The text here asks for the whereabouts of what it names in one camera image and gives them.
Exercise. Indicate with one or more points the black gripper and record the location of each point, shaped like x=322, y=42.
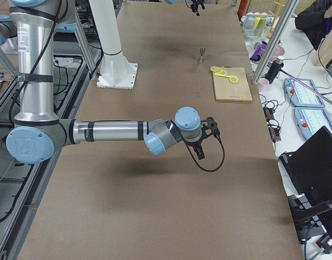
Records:
x=195, y=4
x=195, y=144

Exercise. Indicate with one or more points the steel jigger shaker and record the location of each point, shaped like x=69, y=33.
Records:
x=202, y=52

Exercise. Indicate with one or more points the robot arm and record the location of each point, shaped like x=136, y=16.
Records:
x=52, y=53

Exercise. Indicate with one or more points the green plastic cup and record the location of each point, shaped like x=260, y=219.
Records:
x=260, y=26

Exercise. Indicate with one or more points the pink plastic cup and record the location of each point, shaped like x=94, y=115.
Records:
x=263, y=82

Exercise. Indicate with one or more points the bamboo cutting board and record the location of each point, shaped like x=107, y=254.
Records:
x=226, y=91

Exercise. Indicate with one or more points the lemon slice on knife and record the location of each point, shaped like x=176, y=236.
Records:
x=233, y=79

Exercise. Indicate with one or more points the black thermos bottle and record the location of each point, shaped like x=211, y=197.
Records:
x=274, y=69

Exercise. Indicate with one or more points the lower blue teach pendant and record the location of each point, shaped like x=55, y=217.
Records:
x=310, y=120

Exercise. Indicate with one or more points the blue teach pendant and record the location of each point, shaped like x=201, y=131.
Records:
x=301, y=96
x=310, y=120

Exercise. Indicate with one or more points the upper blue teach pendant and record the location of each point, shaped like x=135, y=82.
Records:
x=301, y=96

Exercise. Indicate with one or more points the black laptop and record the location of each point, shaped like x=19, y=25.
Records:
x=310, y=170

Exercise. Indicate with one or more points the seated person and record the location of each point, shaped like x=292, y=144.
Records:
x=315, y=21

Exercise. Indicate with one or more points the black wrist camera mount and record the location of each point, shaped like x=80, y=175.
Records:
x=209, y=127

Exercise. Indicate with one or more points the aluminium frame post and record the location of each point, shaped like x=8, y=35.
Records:
x=286, y=14

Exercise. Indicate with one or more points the white camera post base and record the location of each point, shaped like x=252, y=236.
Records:
x=115, y=70

